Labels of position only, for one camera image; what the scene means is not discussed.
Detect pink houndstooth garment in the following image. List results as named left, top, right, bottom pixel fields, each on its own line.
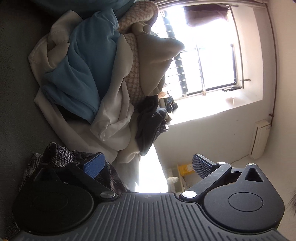
left=118, top=1, right=159, bottom=107

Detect dark navy garment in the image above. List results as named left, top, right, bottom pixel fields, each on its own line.
left=135, top=95, right=169, bottom=156

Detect window security bars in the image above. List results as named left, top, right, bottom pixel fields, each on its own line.
left=159, top=9, right=243, bottom=96

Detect dark cloth in box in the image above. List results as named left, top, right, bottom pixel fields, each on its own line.
left=166, top=96, right=178, bottom=113

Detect white low shelf unit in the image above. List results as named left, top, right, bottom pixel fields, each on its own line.
left=165, top=165, right=189, bottom=193

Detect beige hooded sweatshirt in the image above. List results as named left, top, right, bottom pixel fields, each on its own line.
left=132, top=22, right=185, bottom=96

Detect yellow box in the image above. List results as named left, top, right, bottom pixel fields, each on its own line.
left=178, top=164, right=195, bottom=176

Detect light blue garment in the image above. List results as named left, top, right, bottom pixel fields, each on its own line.
left=42, top=9, right=120, bottom=123

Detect cream white sheet garment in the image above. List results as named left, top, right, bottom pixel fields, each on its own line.
left=28, top=9, right=134, bottom=162

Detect dark plaid flannel pants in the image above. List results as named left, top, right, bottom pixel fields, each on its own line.
left=21, top=142, right=129, bottom=195

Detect blue duvet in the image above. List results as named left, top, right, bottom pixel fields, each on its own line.
left=37, top=0, right=134, bottom=13

